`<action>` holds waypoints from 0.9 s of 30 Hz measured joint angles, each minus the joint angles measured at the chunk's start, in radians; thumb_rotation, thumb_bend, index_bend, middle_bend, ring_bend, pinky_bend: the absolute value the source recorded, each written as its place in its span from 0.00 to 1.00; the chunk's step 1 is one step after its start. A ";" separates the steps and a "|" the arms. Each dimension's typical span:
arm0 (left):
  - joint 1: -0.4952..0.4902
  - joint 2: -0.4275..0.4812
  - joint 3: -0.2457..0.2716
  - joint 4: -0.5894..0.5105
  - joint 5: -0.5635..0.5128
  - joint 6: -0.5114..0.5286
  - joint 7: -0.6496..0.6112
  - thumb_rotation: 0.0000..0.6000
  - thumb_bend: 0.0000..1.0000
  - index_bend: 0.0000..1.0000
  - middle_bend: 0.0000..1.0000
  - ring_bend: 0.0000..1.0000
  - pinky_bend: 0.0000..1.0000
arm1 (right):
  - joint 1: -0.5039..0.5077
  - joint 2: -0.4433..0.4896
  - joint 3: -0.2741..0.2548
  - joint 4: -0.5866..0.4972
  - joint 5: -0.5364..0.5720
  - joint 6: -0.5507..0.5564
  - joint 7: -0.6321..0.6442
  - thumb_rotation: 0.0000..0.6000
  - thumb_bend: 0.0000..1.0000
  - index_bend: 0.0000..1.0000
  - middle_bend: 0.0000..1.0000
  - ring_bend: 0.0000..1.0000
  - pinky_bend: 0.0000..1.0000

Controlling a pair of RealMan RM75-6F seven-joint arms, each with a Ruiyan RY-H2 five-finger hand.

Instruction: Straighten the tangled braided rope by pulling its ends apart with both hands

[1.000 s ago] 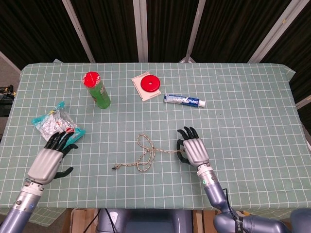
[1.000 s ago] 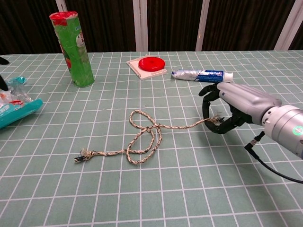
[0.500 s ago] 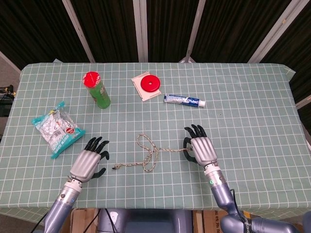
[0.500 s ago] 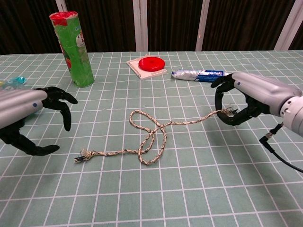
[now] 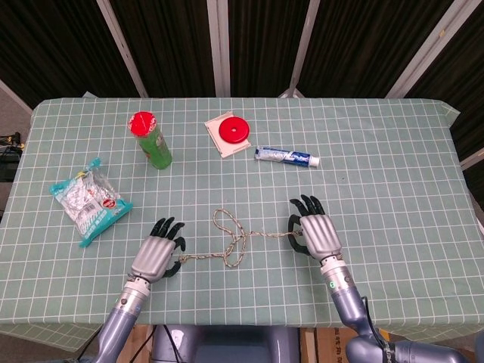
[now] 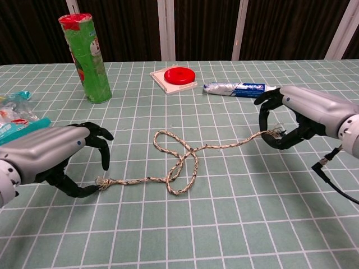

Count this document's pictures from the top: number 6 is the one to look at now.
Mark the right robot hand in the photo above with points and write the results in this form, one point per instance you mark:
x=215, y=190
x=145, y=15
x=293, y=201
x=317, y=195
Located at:
x=308, y=109

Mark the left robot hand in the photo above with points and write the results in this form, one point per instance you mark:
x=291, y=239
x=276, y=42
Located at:
x=47, y=151

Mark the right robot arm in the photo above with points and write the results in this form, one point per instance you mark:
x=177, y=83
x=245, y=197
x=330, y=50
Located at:
x=350, y=134

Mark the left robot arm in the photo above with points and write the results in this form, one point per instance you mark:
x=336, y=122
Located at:
x=5, y=182

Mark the teal plastic snack bag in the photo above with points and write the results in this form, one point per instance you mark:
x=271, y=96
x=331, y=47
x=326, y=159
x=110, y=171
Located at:
x=14, y=123

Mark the blue white toothpaste tube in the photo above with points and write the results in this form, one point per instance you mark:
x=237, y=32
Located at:
x=238, y=89

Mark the green chips can red lid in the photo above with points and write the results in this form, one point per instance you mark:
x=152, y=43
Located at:
x=89, y=67

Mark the red round disc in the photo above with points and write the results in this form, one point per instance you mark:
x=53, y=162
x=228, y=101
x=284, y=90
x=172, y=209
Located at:
x=179, y=75

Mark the red disc on white base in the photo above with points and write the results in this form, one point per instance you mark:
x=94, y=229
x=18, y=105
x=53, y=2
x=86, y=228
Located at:
x=174, y=87

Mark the green checkered tablecloth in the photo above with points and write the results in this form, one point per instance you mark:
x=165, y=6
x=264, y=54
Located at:
x=196, y=224

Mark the white vertical post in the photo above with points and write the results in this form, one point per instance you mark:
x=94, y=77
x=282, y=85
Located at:
x=166, y=28
x=71, y=2
x=342, y=30
x=239, y=28

